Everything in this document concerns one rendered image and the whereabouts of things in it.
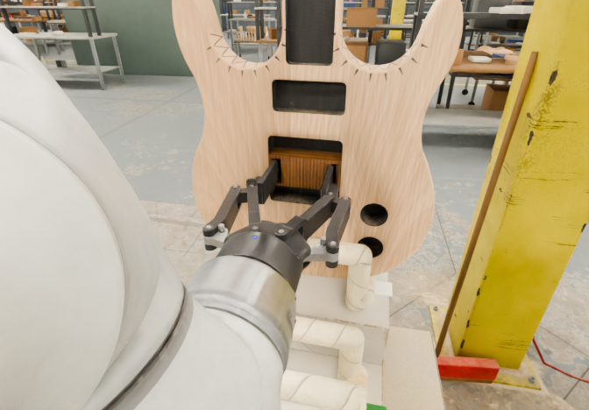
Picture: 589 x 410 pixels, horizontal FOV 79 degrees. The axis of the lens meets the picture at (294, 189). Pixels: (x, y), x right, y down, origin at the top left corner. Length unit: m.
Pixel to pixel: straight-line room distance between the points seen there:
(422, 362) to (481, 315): 1.05
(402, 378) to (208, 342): 0.58
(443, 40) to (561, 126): 0.99
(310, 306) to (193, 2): 0.44
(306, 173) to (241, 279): 0.26
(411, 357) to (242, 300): 0.56
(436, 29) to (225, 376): 0.38
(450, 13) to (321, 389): 0.43
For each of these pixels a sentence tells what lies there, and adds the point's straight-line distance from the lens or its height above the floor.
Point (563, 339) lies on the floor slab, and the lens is 2.37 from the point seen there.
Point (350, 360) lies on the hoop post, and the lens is 0.54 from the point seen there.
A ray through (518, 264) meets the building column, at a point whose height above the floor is 0.62.
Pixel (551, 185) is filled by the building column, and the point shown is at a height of 0.96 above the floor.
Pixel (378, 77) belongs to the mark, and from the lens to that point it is 0.44.
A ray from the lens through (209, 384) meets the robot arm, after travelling 0.18.
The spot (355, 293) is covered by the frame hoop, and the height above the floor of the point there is 1.14.
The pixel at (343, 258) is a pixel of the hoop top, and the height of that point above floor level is 1.20.
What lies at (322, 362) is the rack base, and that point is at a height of 1.02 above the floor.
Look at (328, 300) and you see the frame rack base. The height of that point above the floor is 1.10.
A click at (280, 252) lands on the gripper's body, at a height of 1.34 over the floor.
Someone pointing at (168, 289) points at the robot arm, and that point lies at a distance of 0.17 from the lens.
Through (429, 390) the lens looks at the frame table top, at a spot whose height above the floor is 0.93.
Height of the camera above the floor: 1.52
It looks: 28 degrees down
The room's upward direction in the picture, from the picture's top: straight up
